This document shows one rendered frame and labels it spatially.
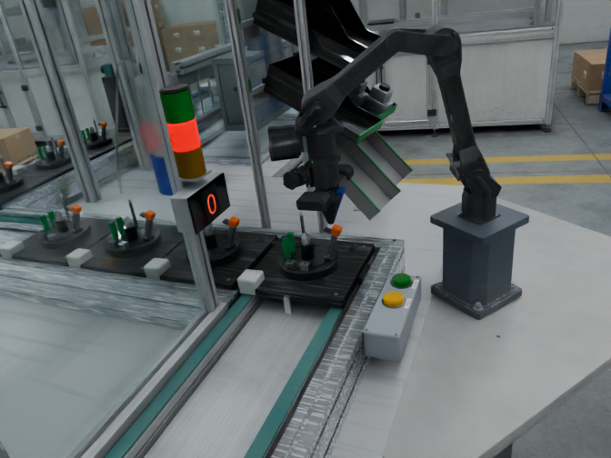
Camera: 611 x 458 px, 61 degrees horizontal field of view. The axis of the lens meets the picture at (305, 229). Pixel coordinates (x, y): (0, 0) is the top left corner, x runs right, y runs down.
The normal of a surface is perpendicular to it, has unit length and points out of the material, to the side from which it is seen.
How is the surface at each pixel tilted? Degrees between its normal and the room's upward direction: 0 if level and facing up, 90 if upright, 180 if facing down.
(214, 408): 0
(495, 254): 90
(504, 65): 90
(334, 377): 0
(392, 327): 0
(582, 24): 90
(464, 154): 61
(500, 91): 90
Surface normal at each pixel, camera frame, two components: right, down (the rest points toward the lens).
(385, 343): -0.37, 0.46
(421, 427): -0.11, -0.88
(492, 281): 0.53, 0.33
